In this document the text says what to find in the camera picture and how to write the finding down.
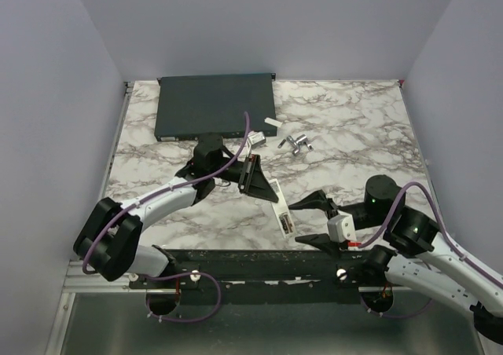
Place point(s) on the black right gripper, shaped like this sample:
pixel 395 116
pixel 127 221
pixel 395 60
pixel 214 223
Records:
pixel 316 200

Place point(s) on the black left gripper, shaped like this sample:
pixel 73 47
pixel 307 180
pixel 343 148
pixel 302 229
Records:
pixel 255 184

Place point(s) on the white remote control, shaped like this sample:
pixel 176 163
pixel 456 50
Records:
pixel 281 210

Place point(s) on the white battery cover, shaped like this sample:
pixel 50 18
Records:
pixel 273 122

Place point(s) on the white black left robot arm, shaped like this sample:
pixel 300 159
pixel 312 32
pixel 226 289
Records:
pixel 109 241

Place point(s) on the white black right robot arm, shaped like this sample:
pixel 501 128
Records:
pixel 383 242

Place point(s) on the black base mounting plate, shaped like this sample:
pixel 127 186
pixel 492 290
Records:
pixel 199 278

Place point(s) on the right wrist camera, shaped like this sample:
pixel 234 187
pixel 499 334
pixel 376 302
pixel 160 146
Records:
pixel 342 231

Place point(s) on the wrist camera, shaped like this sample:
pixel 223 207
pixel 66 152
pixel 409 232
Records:
pixel 342 231
pixel 256 139

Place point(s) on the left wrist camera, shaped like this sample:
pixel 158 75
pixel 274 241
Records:
pixel 256 139

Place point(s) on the dark network switch box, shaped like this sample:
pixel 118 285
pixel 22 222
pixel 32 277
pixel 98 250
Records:
pixel 189 106

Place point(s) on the aluminium table edge rail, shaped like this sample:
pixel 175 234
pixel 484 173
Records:
pixel 111 123

